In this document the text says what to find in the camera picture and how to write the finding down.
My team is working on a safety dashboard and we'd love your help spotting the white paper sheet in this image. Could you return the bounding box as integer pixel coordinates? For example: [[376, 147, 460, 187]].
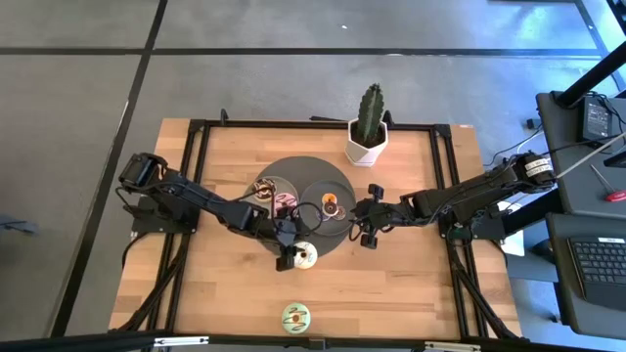
[[497, 199, 527, 258]]

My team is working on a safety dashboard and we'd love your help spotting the black pole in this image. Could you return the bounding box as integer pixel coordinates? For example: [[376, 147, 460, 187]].
[[556, 41, 626, 109]]

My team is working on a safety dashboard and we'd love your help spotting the mint green chocolate-drizzled donut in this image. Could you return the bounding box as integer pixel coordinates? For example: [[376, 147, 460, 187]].
[[281, 301, 313, 335]]

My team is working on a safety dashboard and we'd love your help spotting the black keyboard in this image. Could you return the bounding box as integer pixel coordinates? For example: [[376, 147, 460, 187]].
[[566, 237, 626, 312]]

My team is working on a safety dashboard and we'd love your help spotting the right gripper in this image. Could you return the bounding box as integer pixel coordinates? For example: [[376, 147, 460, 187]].
[[352, 183, 390, 250]]

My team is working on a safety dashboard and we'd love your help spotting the round dark grey mat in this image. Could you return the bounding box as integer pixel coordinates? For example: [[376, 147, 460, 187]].
[[243, 154, 358, 258]]

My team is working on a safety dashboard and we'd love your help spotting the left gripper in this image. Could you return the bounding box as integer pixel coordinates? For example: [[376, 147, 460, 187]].
[[273, 229, 301, 273]]

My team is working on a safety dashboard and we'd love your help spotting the pink frosted donut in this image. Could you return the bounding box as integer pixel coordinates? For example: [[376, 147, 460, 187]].
[[273, 191, 298, 212]]

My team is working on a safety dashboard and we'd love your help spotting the red-handled screwdriver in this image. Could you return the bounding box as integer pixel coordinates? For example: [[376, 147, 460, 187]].
[[589, 163, 626, 203]]

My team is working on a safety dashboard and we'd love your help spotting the black camera rig beam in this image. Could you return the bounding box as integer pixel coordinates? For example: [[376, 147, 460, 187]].
[[0, 330, 626, 352]]

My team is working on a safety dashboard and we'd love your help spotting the grey flat object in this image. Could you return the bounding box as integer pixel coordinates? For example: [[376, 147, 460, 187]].
[[0, 213, 40, 236]]

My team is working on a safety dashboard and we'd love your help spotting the green cactus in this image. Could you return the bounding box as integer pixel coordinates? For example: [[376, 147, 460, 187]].
[[355, 82, 386, 148]]

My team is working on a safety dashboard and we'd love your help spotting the dark grey desk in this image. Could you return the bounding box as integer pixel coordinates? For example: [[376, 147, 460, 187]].
[[535, 89, 626, 219], [545, 212, 626, 341]]

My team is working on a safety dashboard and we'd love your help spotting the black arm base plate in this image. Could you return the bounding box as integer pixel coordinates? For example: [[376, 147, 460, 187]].
[[438, 214, 510, 241], [130, 194, 200, 235]]

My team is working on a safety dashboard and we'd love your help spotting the white sprinkled donut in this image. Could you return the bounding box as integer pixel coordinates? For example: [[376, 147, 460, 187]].
[[292, 241, 320, 271]]

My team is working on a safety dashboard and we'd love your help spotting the black power box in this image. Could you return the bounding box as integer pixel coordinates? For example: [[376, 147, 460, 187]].
[[580, 95, 613, 144]]

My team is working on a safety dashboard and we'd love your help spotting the black aluminium table frame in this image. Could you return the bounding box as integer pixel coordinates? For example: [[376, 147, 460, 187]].
[[110, 108, 524, 343]]

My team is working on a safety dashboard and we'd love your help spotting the small round grey plate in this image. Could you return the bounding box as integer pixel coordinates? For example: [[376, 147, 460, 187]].
[[250, 174, 300, 220]]

